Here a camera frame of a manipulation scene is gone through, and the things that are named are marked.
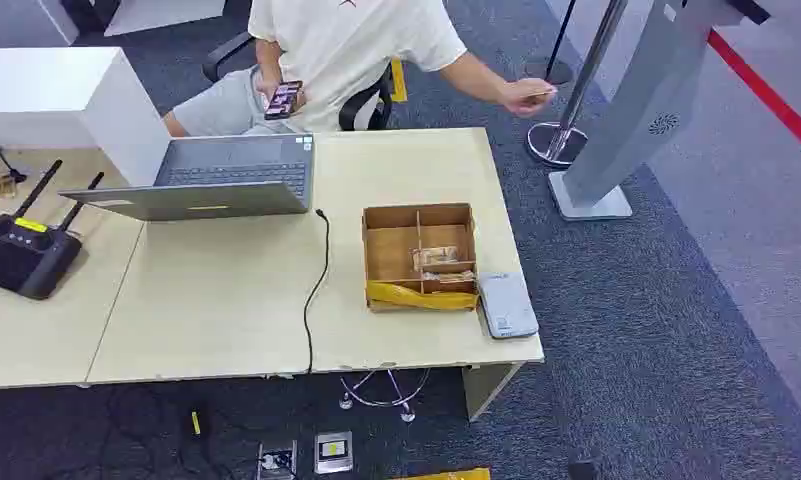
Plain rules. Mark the black stanchion post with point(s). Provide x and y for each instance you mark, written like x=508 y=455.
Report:
x=551 y=69

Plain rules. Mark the desk leg panel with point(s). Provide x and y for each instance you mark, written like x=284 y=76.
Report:
x=483 y=387

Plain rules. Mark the grey kiosk stand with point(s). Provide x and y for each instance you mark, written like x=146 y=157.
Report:
x=638 y=99

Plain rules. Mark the robot's black foot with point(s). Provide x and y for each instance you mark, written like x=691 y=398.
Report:
x=584 y=468

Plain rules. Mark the yellow tag on chair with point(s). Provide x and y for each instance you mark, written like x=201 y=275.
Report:
x=398 y=81

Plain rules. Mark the chrome chair base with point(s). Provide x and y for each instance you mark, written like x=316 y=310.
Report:
x=400 y=403

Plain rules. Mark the black office chair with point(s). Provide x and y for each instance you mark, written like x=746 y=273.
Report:
x=367 y=106

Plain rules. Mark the small wooden object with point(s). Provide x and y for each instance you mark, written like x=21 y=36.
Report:
x=1 y=185

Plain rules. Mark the person's left hand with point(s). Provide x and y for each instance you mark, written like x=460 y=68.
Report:
x=522 y=97

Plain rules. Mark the white cabinet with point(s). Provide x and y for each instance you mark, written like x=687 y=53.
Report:
x=161 y=14

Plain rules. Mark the black smartphone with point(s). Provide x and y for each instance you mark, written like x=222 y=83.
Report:
x=283 y=99

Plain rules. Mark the wooden card box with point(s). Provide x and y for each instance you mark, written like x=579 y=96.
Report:
x=390 y=252

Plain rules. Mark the floor socket with yellow label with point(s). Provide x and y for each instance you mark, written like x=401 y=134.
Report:
x=334 y=452

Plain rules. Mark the grey laptop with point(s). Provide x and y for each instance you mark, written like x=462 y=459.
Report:
x=234 y=173

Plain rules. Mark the black controller with antennas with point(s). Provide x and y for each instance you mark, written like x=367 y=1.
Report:
x=22 y=255

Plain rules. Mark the red barrier belt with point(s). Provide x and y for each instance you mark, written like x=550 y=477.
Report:
x=771 y=99

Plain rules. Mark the person's right hand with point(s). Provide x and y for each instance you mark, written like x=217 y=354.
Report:
x=267 y=85

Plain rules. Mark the yellow floor object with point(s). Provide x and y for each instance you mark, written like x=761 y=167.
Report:
x=450 y=475

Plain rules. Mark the chrome stanchion post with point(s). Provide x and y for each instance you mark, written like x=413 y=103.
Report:
x=575 y=106

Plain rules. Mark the small yellow floor tag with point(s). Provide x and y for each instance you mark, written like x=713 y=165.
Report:
x=195 y=423

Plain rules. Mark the person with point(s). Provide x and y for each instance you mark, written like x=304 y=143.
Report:
x=347 y=53

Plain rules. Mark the printed card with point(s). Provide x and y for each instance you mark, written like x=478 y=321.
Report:
x=448 y=275
x=434 y=257

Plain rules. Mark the flat grey device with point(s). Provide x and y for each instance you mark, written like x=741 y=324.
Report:
x=507 y=306

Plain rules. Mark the floor socket with plug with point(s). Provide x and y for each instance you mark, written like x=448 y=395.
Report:
x=277 y=460

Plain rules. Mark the thin card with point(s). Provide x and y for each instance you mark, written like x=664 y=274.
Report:
x=544 y=95

